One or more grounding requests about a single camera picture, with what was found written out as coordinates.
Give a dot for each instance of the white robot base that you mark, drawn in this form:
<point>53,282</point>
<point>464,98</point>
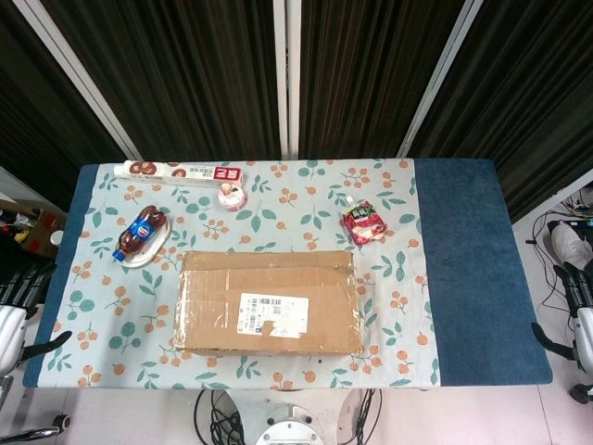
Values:
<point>287,431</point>

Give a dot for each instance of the black caster wheel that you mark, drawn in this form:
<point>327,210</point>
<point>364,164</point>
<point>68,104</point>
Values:
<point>581,394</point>

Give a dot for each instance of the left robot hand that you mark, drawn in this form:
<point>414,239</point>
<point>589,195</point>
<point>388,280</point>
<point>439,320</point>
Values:
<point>9,324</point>

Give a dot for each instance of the small pink dessert cup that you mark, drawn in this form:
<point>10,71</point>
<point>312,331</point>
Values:
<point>231,199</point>

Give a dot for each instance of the white oval plate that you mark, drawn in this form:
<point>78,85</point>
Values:
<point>162,241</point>

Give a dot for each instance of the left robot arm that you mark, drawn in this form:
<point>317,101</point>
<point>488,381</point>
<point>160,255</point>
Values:
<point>4,389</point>

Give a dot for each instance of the dark pleated curtain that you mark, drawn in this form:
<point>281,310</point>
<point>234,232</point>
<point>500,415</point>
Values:
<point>185,69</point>
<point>533,92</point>
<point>361,69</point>
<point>28,116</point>

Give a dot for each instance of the red drink pouch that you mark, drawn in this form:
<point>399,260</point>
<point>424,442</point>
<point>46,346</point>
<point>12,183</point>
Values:
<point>363,225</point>

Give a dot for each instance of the black floor device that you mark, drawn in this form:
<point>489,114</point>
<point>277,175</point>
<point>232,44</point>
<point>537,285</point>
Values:
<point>554,227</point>

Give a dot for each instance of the Pepsi cola bottle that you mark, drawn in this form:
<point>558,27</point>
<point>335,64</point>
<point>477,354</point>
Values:
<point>141,232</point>

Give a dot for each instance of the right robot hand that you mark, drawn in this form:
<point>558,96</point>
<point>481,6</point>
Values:
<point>584,329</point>

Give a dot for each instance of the long white cookie box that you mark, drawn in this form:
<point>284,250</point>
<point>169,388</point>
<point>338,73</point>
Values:
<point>185,174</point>

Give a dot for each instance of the brown cardboard box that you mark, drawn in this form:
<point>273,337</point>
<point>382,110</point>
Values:
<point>268,287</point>

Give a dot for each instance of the white paper cup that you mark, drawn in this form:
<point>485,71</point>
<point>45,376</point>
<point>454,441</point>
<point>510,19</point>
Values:
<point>56,237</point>

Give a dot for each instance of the carton with clutter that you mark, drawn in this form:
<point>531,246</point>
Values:
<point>41,232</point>

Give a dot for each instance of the floral tablecloth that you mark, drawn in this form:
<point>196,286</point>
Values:
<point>301,222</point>

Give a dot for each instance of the chrome chair leg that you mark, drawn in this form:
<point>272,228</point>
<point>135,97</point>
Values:
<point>28,433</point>

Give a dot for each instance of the white shoe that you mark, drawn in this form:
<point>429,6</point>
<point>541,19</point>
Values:
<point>570,241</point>

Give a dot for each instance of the blue table cover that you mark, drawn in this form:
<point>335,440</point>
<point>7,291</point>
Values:
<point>472,255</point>

